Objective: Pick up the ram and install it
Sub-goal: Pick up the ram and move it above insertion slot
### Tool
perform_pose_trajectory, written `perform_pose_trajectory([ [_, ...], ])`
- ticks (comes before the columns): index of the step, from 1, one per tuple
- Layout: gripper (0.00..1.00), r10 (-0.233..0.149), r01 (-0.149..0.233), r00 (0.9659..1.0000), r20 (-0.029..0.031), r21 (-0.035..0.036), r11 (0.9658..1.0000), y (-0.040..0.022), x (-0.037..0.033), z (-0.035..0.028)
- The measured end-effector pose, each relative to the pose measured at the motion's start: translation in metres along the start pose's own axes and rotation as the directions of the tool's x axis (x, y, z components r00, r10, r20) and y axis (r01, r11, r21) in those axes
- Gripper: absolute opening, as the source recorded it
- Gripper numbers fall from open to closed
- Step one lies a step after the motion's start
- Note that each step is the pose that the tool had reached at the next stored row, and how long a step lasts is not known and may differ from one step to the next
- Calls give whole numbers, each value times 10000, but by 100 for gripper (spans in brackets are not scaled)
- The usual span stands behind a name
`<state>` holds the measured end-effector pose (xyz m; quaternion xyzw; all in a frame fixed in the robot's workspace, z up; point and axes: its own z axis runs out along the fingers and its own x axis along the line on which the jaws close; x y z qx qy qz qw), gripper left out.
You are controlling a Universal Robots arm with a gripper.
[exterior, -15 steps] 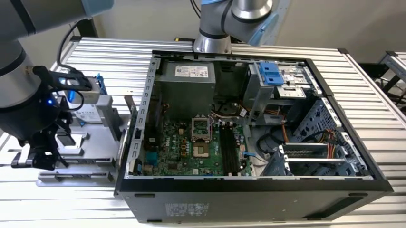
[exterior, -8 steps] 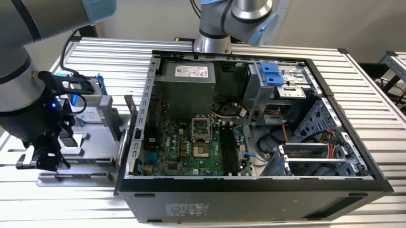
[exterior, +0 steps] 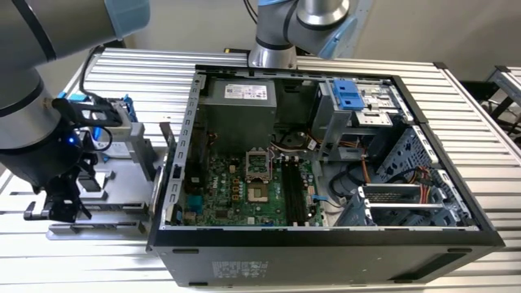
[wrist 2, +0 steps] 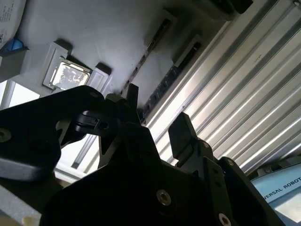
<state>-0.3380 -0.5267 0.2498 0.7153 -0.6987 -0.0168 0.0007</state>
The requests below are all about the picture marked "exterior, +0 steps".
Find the round black cooler fan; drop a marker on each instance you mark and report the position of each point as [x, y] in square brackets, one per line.
[291, 138]

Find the yellow tipped black plug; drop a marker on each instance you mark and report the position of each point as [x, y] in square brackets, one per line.
[236, 50]

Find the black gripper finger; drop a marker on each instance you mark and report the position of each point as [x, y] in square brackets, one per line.
[63, 201]
[90, 184]

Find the black RAM slot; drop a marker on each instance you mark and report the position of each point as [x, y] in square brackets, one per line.
[298, 189]
[291, 189]
[286, 189]
[303, 189]

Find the silver disk bay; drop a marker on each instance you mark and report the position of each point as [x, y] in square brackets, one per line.
[403, 206]

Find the hard disk in blue carrier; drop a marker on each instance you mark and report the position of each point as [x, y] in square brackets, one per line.
[122, 149]

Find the CPU socket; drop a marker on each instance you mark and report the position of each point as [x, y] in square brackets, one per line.
[259, 192]

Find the silver CPU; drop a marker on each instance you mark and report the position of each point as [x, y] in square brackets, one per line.
[100, 176]

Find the blue plastic drive latch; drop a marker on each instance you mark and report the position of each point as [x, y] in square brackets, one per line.
[346, 94]

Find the black open PC case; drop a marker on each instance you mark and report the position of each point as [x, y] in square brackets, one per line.
[286, 259]

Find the blue expansion slot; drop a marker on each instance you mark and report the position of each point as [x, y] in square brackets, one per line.
[196, 203]

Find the grey parts rack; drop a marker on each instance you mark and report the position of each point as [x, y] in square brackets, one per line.
[130, 177]

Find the green motherboard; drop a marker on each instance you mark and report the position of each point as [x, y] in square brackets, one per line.
[220, 189]

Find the grey power supply unit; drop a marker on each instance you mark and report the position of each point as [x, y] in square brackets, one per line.
[238, 122]

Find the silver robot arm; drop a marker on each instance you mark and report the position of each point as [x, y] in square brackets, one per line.
[25, 100]

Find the neighbouring slatted metal table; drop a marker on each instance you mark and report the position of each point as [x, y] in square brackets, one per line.
[507, 76]

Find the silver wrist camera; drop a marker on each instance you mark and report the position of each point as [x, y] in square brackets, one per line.
[122, 134]

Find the silver drive bay cage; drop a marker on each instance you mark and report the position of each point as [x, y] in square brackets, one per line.
[375, 119]

